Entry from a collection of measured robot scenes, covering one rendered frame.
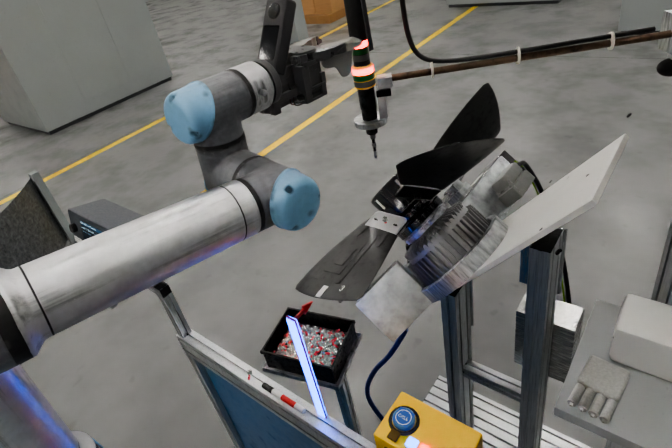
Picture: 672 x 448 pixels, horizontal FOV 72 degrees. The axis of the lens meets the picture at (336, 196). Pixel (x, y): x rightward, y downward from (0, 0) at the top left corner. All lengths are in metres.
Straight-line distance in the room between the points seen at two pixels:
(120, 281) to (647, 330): 1.06
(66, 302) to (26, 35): 6.41
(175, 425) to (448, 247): 1.71
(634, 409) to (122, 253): 1.06
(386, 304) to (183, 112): 0.74
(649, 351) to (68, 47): 6.72
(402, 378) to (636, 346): 1.26
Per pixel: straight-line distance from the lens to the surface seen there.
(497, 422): 2.09
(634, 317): 1.26
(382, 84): 0.96
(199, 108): 0.64
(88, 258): 0.52
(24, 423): 0.75
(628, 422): 1.22
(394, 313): 1.20
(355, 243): 1.10
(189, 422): 2.45
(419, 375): 2.29
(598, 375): 1.25
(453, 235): 1.12
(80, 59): 7.09
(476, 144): 0.93
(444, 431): 0.91
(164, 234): 0.53
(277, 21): 0.76
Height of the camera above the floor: 1.86
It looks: 32 degrees down
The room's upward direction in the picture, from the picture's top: 12 degrees counter-clockwise
